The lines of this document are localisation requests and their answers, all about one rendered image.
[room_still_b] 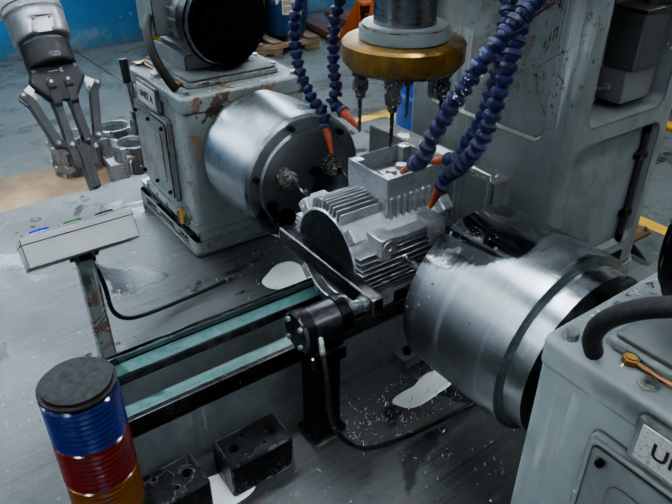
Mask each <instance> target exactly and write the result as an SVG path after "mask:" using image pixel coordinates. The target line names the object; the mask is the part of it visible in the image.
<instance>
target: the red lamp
mask: <svg viewBox="0 0 672 504"><path fill-rule="evenodd" d="M52 447H53V446H52ZM53 450H54V453H55V456H56V459H57V462H58V464H59V468H60V470H61V473H62V476H63V479H64V482H65V484H66V485H67V486H68V487H69V488H70V489H71V490H73V491H75V492H78V493H82V494H96V493H101V492H104V491H107V490H109V489H112V488H114V487H115V486H117V485H119V484H120V483H121V482H123V481H124V480H125V479H126V478H127V477H128V476H129V475H130V473H131V472H132V470H133V469H134V466H135V464H136V459H137V456H136V451H135V447H134V442H133V438H132V434H131V430H130V425H129V421H128V422H127V426H126V429H125V431H124V432H123V434H122V435H121V437H120V438H119V439H118V440H117V441H116V442H114V443H113V444H112V445H111V446H109V447H107V448H106V449H104V450H102V451H99V452H97V453H94V454H90V455H86V456H69V455H65V454H62V453H60V452H58V451H57V450H56V449H55V448H54V447H53Z"/></svg>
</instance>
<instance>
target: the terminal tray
mask: <svg viewBox="0 0 672 504"><path fill-rule="evenodd" d="M402 144H406V145H407V146H402ZM418 149H419V148H417V147H415V146H413V145H411V144H409V143H407V142H402V143H399V144H395V145H393V147H392V148H390V147H385V148H382V149H378V150H375V151H371V152H368V153H365V154H361V155H358V156H354V157H351V158H348V181H349V186H351V185H354V186H355V185H357V187H358V186H360V188H362V187H363V190H365V189H367V192H369V191H370V194H371V195H373V194H374V198H378V202H381V212H382V214H383V215H384V217H385V219H388V218H389V219H390V220H393V216H395V217H396V218H399V214H401V215H403V216H405V212H408V213H409V214H410V213H411V210H414V211H417V208H418V207H419V208H420V209H423V206H424V205H425V206H426V207H428V204H429V202H430V199H431V197H432V194H433V192H434V189H435V188H434V182H435V181H436V180H437V179H438V178H437V177H438V173H439V172H440V171H442V170H443V169H444V167H445V166H444V165H430V164H428V166H427V167H426V169H424V170H420V171H419V172H412V171H411V172H408V173H406V174H400V170H401V169H402V168H403V167H404V166H405V165H406V164H407V159H408V158H409V157H410V156H412V155H415V153H416V152H417V150H418ZM356 158H361V160H356ZM386 174H391V176H390V177H388V176H386Z"/></svg>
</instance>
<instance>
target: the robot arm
mask: <svg viewBox="0 0 672 504"><path fill-rule="evenodd" d="M0 20H3V22H4V23H5V26H6V29H7V31H8V34H9V37H10V40H11V42H12V45H13V47H14V48H15V49H17V50H19V51H20V53H21V56H22V59H23V61H24V64H25V67H26V70H27V73H28V76H29V80H28V87H27V88H26V89H25V90H24V91H20V92H19V95H18V101H19V102H20V103H21V104H23V105H24V106H25V107H26V108H28V109H29V110H30V112H31V113H32V115H33V116H34V118H35V119H36V121H37V123H38V124H39V126H40V127H41V129H42V130H43V132H44V133H45V135H46V136H47V138H48V139H49V141H50V142H51V144H52V145H53V147H54V148H55V149H56V150H60V149H61V150H66V151H68V152H69V154H70V157H71V160H72V163H73V165H74V168H75V169H76V170H80V169H82V172H83V174H84V177H85V180H86V183H87V185H88V188H89V191H92V190H96V189H99V188H100V187H101V186H102V184H101V182H100V179H99V176H98V173H97V170H96V168H95V166H96V165H98V164H99V157H98V155H97V152H96V149H95V146H94V143H96V142H97V141H99V140H100V139H101V137H102V136H103V131H102V121H101V111H100V101H99V89H100V86H101V80H100V79H99V78H95V79H92V78H90V77H87V76H85V75H84V72H83V71H82V70H81V69H80V68H79V67H78V65H77V62H76V59H75V56H74V53H73V51H72V48H71V45H70V42H69V39H70V36H71V32H70V29H69V26H68V23H67V20H66V17H65V14H64V12H63V7H62V5H61V3H60V0H0ZM82 83H84V84H85V89H86V90H87V91H88V92H89V106H90V116H91V126H92V135H91V133H90V130H89V127H88V125H87V122H86V119H85V116H84V113H83V111H82V108H81V105H80V102H79V97H78V95H79V92H80V89H81V86H82ZM34 92H35V93H36V94H38V95H39V96H40V97H42V98H43V99H44V100H46V101H47V102H49V103H50V105H51V108H52V110H53V111H54V114H55V117H56V120H57V123H58V125H59V128H60V131H61V134H62V137H63V139H64V140H62V139H61V137H60V136H59V134H58V133H57V131H56V130H55V128H54V127H53V125H52V124H51V122H50V120H49V119H48V117H47V116H46V114H45V113H44V111H43V110H42V108H41V107H40V105H39V104H38V102H37V101H36V95H35V94H34ZM63 101H64V102H67V103H68V106H69V108H70V110H71V112H72V115H73V118H74V121H75V124H76V126H77V129H78V132H79V135H80V137H81V140H82V143H83V144H82V145H77V144H76V141H75V138H74V135H73V132H72V130H71V127H70V124H69V121H68V118H67V115H66V113H65V110H64V107H63ZM76 145H77V146H76Z"/></svg>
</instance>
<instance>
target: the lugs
mask: <svg viewBox="0 0 672 504"><path fill-rule="evenodd" d="M313 197H315V195H312V196H309V197H305V198H303V199H302V200H301V201H300V202H299V206H300V208H301V211H302V213H303V214H304V213H305V212H306V211H307V210H308V209H309V208H311V207H312V203H313ZM434 206H435V208H436V211H437V213H439V214H441V213H444V212H446V211H448V210H450V209H451V208H453V207H454V206H453V204H452V202H451V200H450V198H449V196H448V194H444V195H442V196H441V197H440V198H439V200H438V201H437V202H436V204H435V205H434ZM343 235H344V237H345V239H346V241H347V243H348V246H349V247H353V246H356V245H359V244H361V243H362V242H364V241H365V240H366V237H365V235H364V233H363V231H362V228H361V226H360V225H358V226H355V227H352V228H349V229H348V230H346V231H345V232H344V233H343ZM301 268H302V270H303V273H304V275H305V277H306V278H309V277H311V276H310V274H309V272H308V270H307V268H306V265H305V263H303V264H302V265H301Z"/></svg>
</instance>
